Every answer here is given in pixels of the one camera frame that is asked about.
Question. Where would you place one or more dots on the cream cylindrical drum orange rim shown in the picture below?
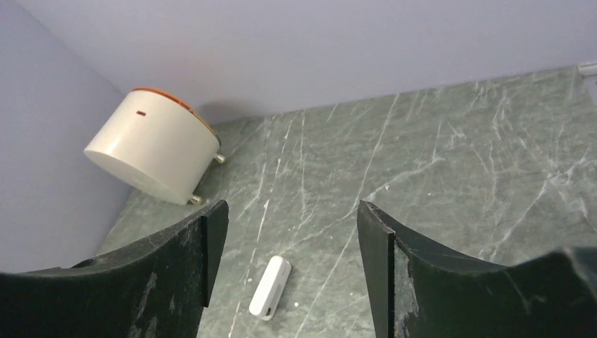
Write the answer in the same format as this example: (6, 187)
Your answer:
(158, 144)

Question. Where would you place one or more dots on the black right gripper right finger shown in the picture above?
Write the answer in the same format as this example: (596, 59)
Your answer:
(418, 287)

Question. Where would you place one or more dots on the long white stapler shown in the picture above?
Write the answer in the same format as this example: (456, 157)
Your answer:
(266, 297)

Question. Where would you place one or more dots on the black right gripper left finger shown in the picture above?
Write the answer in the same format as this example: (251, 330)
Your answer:
(157, 286)

